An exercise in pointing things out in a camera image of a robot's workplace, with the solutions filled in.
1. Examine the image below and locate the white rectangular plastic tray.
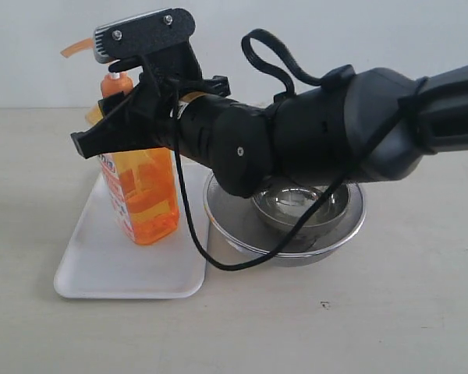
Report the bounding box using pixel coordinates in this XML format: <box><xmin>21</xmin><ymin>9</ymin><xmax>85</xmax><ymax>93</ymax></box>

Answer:
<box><xmin>54</xmin><ymin>177</ymin><xmax>206</xmax><ymax>299</ymax></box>

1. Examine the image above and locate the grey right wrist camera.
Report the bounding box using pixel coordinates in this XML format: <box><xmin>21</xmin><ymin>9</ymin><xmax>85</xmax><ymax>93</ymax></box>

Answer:
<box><xmin>93</xmin><ymin>8</ymin><xmax>196</xmax><ymax>64</ymax></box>

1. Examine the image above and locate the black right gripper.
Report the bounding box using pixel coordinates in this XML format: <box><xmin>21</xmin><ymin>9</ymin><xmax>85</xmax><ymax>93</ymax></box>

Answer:
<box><xmin>71</xmin><ymin>50</ymin><xmax>203</xmax><ymax>159</ymax></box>

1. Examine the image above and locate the large steel mesh basin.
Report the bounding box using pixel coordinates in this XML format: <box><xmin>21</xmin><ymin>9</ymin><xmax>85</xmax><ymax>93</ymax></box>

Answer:
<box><xmin>204</xmin><ymin>175</ymin><xmax>366</xmax><ymax>267</ymax></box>

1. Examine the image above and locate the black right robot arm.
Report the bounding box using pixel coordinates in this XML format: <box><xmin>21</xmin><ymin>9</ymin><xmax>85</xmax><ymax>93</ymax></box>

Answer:
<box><xmin>71</xmin><ymin>65</ymin><xmax>468</xmax><ymax>198</ymax></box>

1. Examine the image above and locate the orange pump soap bottle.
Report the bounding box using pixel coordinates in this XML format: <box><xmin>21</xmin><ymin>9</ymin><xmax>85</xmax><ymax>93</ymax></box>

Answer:
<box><xmin>59</xmin><ymin>35</ymin><xmax>180</xmax><ymax>248</ymax></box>

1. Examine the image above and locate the small stainless steel bowl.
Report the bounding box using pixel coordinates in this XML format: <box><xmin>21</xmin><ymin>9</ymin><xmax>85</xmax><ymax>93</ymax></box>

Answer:
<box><xmin>251</xmin><ymin>185</ymin><xmax>350</xmax><ymax>235</ymax></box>

